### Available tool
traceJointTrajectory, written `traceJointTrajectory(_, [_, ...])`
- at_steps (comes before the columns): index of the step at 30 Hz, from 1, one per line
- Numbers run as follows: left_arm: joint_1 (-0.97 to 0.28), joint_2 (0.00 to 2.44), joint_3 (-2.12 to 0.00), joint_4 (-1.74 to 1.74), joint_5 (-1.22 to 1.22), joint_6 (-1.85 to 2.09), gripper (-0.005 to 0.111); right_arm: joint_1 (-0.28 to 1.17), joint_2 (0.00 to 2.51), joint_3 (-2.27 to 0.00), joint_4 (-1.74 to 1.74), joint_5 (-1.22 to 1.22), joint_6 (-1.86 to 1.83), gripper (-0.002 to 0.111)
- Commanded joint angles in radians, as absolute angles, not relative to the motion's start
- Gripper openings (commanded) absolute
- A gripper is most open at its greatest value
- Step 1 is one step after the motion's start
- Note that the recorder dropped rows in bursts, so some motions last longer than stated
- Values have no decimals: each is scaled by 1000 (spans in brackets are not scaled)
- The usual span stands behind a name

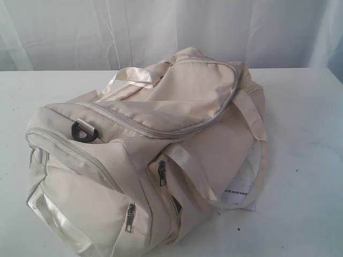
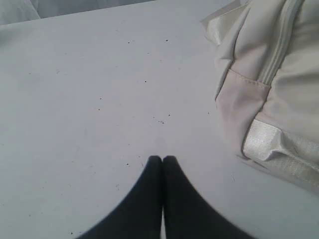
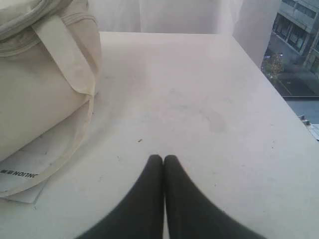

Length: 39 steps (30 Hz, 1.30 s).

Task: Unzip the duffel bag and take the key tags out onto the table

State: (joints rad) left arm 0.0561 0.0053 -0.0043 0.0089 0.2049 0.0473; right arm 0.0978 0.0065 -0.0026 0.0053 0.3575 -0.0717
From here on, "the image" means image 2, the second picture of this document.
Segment cream duffel bag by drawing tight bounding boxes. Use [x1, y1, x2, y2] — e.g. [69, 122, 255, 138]
[203, 0, 319, 187]

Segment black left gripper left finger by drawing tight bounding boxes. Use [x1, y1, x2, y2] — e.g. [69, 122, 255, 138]
[79, 156, 163, 239]

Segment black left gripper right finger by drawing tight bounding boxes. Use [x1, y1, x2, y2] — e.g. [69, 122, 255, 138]
[162, 156, 252, 239]

